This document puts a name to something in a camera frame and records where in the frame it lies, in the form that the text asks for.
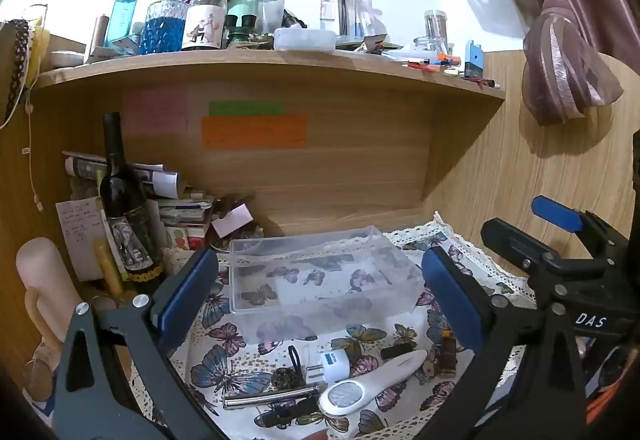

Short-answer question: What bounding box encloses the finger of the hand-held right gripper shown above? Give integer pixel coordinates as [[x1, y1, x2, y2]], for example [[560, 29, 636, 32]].
[[531, 195, 632, 263], [481, 217, 613, 278]]

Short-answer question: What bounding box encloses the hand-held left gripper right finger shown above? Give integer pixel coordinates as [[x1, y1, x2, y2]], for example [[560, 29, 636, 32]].
[[415, 246, 587, 440]]

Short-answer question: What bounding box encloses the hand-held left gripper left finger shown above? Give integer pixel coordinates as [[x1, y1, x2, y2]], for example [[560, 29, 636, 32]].
[[54, 247, 221, 440]]

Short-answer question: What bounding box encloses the dark brown lighter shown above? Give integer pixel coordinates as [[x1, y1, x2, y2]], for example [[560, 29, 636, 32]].
[[440, 331, 458, 378]]

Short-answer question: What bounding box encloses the small black block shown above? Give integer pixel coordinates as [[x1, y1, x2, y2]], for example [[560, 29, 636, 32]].
[[380, 342, 416, 361]]

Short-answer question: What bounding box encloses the white handheld massager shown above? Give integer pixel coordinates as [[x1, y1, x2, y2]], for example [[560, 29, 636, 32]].
[[318, 349, 429, 418]]

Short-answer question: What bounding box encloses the clear plastic box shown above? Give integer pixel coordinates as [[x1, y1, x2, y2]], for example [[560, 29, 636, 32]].
[[228, 225, 426, 316]]

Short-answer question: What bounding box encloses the white plug adapter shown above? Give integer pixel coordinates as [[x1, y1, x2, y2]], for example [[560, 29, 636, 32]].
[[306, 352, 351, 383]]

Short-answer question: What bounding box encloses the silver metal tube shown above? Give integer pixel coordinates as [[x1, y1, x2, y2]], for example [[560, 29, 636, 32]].
[[222, 386, 321, 410]]

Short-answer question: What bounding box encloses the black small gadget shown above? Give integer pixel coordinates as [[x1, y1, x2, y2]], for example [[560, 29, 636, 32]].
[[260, 400, 326, 428]]

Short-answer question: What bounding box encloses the stack of papers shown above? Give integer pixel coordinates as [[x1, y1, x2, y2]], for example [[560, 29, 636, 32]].
[[145, 187, 221, 251]]

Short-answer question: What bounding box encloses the yellow tube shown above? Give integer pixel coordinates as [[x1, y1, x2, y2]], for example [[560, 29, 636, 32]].
[[95, 240, 125, 298]]

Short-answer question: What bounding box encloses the pink and white card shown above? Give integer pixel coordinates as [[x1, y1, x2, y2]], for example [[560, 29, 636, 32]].
[[210, 203, 254, 238]]

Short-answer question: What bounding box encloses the butterfly print tablecloth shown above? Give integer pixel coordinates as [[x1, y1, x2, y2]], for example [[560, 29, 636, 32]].
[[130, 213, 538, 440]]

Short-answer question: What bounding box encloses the dark wine bottle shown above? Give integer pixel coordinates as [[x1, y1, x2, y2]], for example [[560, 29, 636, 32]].
[[98, 111, 166, 283]]

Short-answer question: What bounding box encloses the rolled papers and books pile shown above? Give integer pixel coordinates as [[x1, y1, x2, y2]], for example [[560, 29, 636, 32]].
[[62, 150, 180, 198]]

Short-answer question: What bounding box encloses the handwritten note paper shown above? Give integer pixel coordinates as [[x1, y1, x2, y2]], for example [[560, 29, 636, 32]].
[[55, 197, 108, 281]]

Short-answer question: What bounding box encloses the beige cylinder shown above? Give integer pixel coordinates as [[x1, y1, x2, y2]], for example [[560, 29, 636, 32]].
[[15, 237, 83, 351]]

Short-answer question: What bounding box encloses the mauve striped curtain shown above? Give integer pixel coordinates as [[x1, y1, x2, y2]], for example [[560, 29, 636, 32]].
[[434, 0, 640, 127]]

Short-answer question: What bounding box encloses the orange sticky note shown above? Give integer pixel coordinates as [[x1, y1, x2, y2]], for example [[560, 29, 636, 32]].
[[201, 115, 308, 150]]

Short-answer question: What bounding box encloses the blue plastic block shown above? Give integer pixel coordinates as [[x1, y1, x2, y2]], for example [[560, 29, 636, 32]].
[[464, 40, 485, 78]]

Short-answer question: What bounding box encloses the pink sticky note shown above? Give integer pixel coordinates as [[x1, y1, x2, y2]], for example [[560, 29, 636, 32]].
[[122, 89, 190, 136]]

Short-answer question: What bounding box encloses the green sticky note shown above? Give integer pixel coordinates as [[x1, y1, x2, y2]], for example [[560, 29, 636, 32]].
[[208, 100, 285, 117]]

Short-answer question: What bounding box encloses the pile of pens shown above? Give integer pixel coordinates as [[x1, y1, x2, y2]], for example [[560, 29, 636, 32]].
[[385, 48, 503, 88]]

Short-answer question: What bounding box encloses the glass jar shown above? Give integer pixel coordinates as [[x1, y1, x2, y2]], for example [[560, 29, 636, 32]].
[[414, 9, 453, 56]]

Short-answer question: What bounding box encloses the wooden shelf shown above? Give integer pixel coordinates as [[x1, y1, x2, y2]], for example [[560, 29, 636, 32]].
[[27, 48, 507, 221]]

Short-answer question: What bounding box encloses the dark green ink bottle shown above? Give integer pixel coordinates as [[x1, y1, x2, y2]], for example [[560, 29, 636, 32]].
[[224, 13, 258, 50]]

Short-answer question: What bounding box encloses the blue liquid glass bottle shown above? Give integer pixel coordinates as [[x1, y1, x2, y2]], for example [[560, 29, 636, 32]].
[[140, 0, 188, 55]]

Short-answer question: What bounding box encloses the brown cylinder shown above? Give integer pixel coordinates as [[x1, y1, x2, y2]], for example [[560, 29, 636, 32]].
[[85, 14, 110, 64]]

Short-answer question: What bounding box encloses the teal plastic bottle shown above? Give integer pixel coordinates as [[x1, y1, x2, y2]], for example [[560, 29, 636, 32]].
[[104, 0, 140, 48]]

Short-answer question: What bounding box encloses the clear plastic case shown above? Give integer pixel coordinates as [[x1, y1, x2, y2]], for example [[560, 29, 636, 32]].
[[272, 27, 338, 52]]

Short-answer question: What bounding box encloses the yellow cloth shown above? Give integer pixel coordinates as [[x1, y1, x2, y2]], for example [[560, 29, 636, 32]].
[[30, 18, 53, 86]]

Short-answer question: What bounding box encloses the black lace band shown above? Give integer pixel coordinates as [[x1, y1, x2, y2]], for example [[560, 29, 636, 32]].
[[2, 19, 31, 121]]

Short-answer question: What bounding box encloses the clear bottle metal cap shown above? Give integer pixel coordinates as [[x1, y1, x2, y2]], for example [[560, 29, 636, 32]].
[[256, 0, 286, 34]]

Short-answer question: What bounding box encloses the blister pack of tools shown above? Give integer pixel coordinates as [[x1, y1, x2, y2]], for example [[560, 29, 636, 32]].
[[319, 0, 373, 38]]

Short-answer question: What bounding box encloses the beige cord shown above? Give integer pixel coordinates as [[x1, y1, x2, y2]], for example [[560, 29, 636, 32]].
[[22, 85, 43, 211]]

